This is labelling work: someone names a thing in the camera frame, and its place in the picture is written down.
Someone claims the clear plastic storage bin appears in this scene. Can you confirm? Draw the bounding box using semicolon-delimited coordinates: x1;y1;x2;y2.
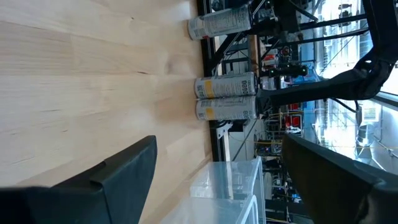
189;157;265;200
160;194;261;224

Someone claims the white Celsius can red band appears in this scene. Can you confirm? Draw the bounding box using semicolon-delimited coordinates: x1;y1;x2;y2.
187;4;253;41

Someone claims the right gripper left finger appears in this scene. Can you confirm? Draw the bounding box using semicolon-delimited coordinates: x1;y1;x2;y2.
0;135;158;224

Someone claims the white Celsius can yellow band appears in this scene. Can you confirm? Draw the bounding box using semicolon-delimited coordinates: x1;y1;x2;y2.
195;95;259;121
194;71;259;100

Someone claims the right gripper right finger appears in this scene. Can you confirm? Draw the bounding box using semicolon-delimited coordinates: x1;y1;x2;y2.
281;133;398;224

